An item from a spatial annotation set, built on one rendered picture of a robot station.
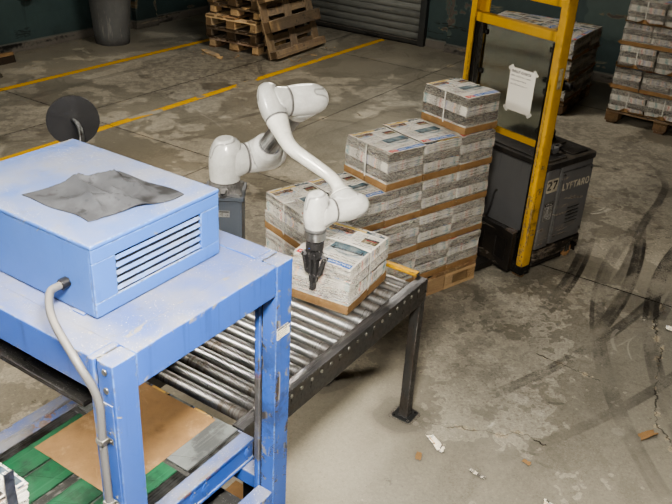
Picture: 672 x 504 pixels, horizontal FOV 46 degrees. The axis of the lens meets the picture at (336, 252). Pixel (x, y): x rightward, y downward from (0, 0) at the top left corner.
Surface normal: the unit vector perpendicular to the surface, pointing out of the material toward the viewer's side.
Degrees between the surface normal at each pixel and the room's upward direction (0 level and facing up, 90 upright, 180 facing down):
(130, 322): 0
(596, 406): 0
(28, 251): 90
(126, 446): 90
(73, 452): 0
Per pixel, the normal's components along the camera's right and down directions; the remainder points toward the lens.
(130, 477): 0.83, 0.30
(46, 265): -0.56, 0.37
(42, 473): 0.05, -0.88
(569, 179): 0.61, 0.40
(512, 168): -0.79, 0.25
